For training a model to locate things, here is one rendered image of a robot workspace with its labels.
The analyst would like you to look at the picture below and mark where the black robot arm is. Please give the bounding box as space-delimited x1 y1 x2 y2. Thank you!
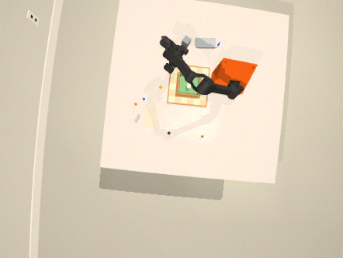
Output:
159 36 244 99

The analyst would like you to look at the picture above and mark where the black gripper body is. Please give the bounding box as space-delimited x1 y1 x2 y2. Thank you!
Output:
164 45 189 74

